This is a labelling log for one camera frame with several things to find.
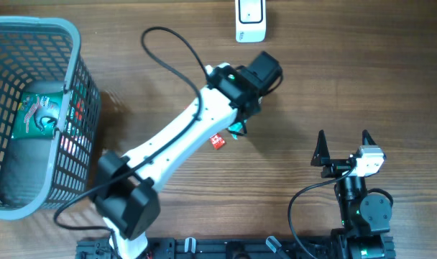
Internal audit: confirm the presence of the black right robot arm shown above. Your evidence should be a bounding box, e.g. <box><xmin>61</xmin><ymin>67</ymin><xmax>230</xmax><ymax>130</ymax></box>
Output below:
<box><xmin>310</xmin><ymin>130</ymin><xmax>396</xmax><ymax>259</ymax></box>

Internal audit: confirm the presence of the green 3M gloves packet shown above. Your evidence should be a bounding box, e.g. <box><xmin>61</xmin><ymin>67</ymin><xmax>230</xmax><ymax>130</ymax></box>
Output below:
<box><xmin>11</xmin><ymin>92</ymin><xmax>63</xmax><ymax>140</ymax></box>

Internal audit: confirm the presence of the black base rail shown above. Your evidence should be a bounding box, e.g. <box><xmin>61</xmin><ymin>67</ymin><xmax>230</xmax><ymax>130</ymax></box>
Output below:
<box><xmin>75</xmin><ymin>235</ymin><xmax>396</xmax><ymax>259</ymax></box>

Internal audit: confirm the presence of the grey plastic shopping basket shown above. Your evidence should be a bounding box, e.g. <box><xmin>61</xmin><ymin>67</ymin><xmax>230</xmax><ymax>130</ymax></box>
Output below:
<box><xmin>0</xmin><ymin>17</ymin><xmax>101</xmax><ymax>220</ymax></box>

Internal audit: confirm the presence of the small red snack packet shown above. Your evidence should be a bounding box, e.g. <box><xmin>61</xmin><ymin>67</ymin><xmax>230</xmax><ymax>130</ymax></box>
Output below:
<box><xmin>210</xmin><ymin>133</ymin><xmax>226</xmax><ymax>150</ymax></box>

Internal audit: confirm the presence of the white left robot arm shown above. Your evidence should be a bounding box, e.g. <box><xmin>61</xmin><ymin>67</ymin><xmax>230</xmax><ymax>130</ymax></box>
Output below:
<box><xmin>91</xmin><ymin>52</ymin><xmax>282</xmax><ymax>258</ymax></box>

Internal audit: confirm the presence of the white barcode scanner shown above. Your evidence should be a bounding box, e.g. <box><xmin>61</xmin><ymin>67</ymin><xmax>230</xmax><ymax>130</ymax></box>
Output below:
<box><xmin>235</xmin><ymin>0</ymin><xmax>267</xmax><ymax>43</ymax></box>

